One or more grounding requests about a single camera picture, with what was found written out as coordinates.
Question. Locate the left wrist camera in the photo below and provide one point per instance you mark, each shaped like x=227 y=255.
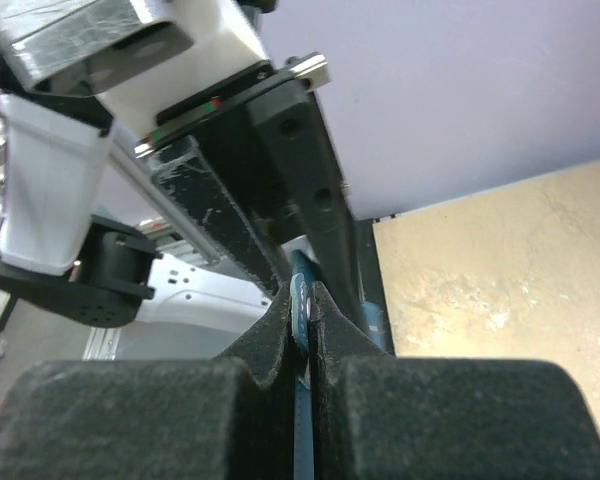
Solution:
x=71 y=72

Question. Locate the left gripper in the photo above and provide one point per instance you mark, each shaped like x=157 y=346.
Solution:
x=257 y=141

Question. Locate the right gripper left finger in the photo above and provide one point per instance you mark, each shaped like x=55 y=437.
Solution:
x=228 y=417

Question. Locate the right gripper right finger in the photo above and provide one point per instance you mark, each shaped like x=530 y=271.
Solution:
x=378 y=416

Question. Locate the blue card holder wallet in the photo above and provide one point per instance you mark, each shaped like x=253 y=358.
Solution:
x=304 y=274

